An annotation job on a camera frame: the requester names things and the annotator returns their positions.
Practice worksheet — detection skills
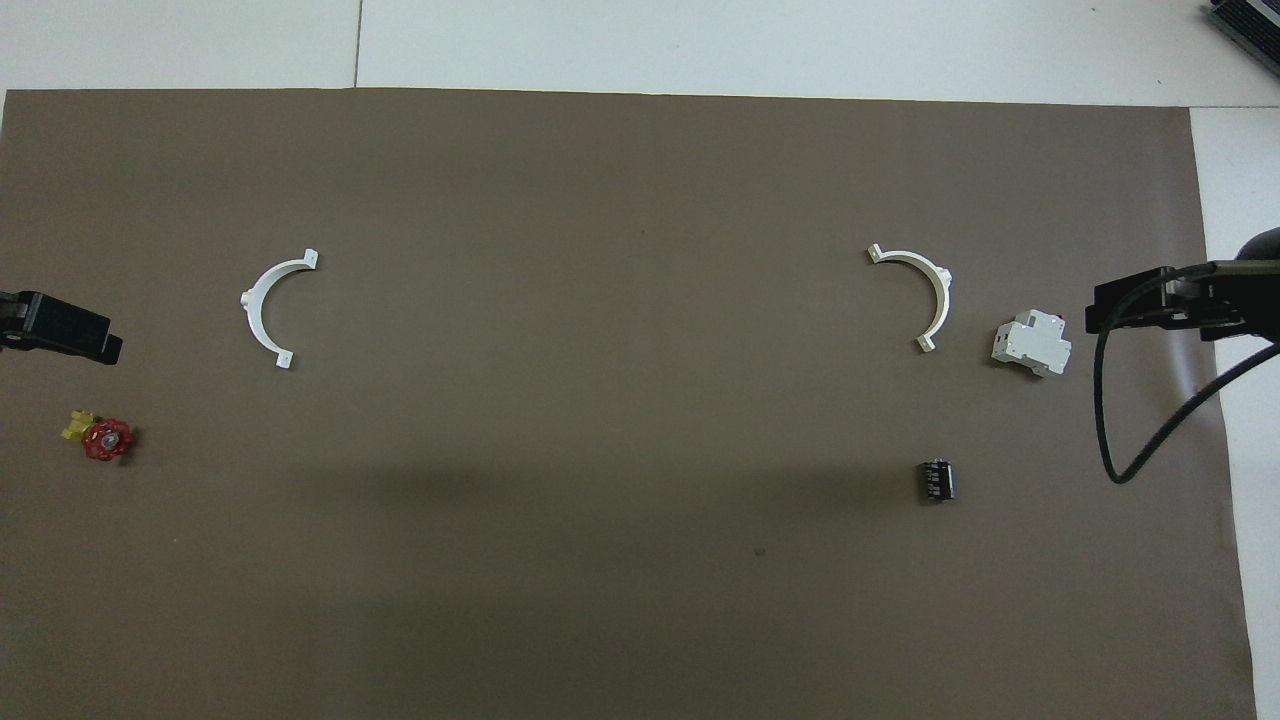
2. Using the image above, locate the grey ribbed device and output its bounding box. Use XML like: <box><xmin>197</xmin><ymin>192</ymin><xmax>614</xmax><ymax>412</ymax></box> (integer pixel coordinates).
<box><xmin>1205</xmin><ymin>0</ymin><xmax>1280</xmax><ymax>51</ymax></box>

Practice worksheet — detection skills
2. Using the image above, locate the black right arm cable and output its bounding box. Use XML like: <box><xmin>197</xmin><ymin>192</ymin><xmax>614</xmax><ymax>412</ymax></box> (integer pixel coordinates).
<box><xmin>1094</xmin><ymin>262</ymin><xmax>1280</xmax><ymax>486</ymax></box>

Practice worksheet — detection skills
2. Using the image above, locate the red handwheel yellow valve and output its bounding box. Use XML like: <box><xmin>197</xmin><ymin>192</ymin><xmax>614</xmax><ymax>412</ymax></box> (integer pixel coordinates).
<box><xmin>62</xmin><ymin>408</ymin><xmax>136</xmax><ymax>463</ymax></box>

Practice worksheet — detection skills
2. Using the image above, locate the white circuit breaker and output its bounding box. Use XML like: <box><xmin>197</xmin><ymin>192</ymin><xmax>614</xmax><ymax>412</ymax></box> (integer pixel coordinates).
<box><xmin>990</xmin><ymin>310</ymin><xmax>1073</xmax><ymax>378</ymax></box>

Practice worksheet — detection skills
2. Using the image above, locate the white half-ring pipe clamp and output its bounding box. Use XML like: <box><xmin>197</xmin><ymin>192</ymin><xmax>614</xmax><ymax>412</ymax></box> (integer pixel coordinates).
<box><xmin>866</xmin><ymin>243</ymin><xmax>954</xmax><ymax>354</ymax></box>
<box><xmin>240</xmin><ymin>249</ymin><xmax>319</xmax><ymax>370</ymax></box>

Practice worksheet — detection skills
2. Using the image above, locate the brown table mat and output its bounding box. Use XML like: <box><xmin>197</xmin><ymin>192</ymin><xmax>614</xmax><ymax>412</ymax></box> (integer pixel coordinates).
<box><xmin>0</xmin><ymin>88</ymin><xmax>1259</xmax><ymax>720</ymax></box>

